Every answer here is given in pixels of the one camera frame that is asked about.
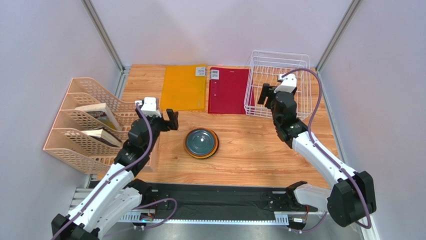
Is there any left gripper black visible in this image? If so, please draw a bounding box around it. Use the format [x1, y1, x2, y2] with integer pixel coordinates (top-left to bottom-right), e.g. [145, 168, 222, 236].
[135, 106, 178, 153]

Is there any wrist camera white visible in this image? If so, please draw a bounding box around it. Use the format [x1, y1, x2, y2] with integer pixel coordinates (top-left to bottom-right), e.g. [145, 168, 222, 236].
[134, 97, 162, 118]
[275, 73, 298, 93]

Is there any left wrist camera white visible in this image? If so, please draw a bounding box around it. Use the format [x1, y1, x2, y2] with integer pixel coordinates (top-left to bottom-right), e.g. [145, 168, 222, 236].
[134, 97, 162, 118]

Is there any orange plate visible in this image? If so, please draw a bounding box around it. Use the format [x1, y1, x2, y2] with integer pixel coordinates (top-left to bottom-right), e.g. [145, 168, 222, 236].
[184, 130, 221, 159]

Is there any white wire dish rack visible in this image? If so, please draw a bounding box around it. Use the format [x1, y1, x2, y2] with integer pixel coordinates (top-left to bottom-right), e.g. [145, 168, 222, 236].
[244, 50, 313, 120]

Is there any upper book in rack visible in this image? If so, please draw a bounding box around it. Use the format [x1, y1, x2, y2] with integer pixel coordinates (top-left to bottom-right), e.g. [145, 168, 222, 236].
[75, 103, 122, 131]

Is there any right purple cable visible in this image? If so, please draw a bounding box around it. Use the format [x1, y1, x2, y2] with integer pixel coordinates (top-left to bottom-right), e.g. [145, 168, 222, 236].
[281, 67, 373, 233]

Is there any lower book in rack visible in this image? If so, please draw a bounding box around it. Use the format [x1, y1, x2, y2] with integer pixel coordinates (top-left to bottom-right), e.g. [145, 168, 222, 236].
[81, 127, 122, 148]

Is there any black base mat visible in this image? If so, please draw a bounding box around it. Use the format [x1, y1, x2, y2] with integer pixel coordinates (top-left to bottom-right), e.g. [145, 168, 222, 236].
[130, 180, 318, 221]

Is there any pink magazine file rack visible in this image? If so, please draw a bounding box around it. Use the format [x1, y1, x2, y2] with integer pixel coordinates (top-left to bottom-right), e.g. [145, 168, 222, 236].
[43, 77, 138, 174]

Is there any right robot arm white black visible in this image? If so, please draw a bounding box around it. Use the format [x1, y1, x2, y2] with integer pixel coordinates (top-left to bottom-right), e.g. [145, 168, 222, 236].
[258, 83, 377, 229]

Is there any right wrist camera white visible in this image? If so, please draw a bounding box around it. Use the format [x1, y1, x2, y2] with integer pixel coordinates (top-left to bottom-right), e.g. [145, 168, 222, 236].
[275, 73, 298, 93]

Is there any dark grey plate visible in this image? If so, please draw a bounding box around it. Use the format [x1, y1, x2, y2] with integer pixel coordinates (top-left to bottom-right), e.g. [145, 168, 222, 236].
[184, 127, 217, 157]

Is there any orange file folder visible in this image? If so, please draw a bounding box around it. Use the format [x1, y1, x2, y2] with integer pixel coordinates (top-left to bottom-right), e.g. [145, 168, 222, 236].
[160, 64, 207, 111]

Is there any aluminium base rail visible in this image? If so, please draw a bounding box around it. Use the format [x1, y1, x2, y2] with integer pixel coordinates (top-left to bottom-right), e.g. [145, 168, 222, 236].
[59, 186, 380, 240]

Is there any book in rack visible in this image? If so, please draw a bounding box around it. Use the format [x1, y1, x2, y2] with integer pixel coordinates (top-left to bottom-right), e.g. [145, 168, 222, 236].
[81, 127, 122, 148]
[75, 103, 122, 131]

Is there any red file folder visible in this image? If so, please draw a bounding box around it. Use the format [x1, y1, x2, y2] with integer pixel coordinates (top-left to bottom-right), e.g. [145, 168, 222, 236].
[207, 67, 250, 115]

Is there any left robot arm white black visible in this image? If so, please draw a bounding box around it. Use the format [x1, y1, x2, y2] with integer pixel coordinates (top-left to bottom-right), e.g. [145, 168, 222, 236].
[51, 107, 179, 240]

